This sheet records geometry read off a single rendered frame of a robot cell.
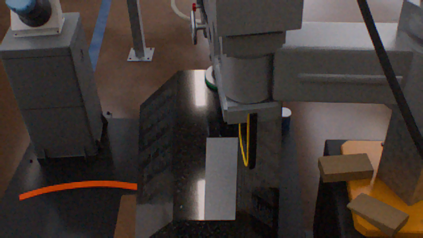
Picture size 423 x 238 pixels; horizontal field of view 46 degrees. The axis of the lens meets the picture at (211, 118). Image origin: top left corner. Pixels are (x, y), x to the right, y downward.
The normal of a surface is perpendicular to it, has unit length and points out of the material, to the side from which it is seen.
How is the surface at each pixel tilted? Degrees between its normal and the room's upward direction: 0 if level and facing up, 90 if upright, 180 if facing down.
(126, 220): 0
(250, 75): 90
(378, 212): 11
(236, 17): 90
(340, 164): 0
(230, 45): 90
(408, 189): 90
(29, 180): 0
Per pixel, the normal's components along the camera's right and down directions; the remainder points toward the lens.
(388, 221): -0.17, -0.84
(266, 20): 0.11, 0.64
